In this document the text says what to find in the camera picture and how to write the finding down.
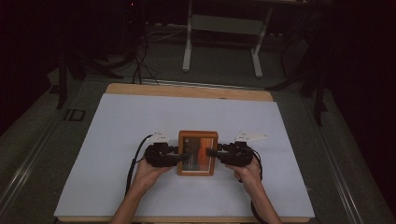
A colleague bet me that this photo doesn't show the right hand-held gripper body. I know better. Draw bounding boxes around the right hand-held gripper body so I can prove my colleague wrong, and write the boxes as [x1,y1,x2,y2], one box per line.
[221,130,269,168]

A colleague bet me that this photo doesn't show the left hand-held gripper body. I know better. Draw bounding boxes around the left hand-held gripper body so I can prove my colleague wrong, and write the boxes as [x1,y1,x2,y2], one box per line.
[143,130,182,168]

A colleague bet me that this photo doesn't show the wooden picture frame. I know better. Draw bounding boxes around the wooden picture frame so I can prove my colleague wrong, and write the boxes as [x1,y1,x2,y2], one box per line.
[177,130,219,177]

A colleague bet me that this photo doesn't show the person's left hand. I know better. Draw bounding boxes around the person's left hand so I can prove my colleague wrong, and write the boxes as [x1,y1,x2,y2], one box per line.
[133,158,174,189]

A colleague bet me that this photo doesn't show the person's right hand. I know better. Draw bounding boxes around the person's right hand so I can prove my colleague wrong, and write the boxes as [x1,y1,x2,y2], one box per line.
[225,157,264,189]

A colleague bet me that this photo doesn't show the white table cover sheet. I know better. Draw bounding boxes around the white table cover sheet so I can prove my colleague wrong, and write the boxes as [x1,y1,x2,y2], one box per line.
[53,92,316,219]

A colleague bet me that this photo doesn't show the wooden table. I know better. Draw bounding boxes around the wooden table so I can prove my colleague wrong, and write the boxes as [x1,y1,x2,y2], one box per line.
[56,82,313,224]

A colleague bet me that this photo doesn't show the black stand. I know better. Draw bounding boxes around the black stand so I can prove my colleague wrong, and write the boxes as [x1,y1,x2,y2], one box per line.
[266,12,332,127]
[55,43,125,110]

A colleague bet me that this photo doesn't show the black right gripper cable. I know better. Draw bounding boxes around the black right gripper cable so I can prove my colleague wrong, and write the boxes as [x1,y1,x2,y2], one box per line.
[249,147,265,224]

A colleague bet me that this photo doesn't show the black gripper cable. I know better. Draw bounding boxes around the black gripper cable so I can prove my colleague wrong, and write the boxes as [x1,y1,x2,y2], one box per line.
[124,133,155,198]
[249,147,265,224]

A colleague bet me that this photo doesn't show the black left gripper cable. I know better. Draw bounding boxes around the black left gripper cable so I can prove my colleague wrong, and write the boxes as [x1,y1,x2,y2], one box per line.
[124,133,155,198]

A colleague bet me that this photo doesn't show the black floor cables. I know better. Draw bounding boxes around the black floor cables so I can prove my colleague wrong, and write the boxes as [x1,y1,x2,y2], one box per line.
[132,26,188,86]

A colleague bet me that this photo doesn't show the white metal desk frame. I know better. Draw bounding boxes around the white metal desk frame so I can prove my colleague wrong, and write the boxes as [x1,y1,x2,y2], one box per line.
[181,0,276,79]

